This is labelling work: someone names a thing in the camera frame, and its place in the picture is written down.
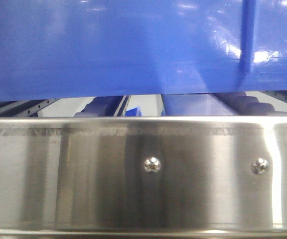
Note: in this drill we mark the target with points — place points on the blue plastic bin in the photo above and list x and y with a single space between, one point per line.
82 48

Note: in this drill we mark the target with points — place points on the left panel screw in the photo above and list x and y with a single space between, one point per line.
152 164

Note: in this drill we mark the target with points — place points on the small blue plastic piece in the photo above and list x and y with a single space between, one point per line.
133 112

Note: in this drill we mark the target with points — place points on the right panel screw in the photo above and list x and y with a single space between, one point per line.
260 166

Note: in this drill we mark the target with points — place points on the stainless steel conveyor side panel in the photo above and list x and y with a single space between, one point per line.
84 178

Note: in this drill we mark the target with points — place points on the left black perforated rail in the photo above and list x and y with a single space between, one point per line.
23 109

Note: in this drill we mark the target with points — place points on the panel screw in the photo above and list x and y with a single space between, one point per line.
260 166
152 164

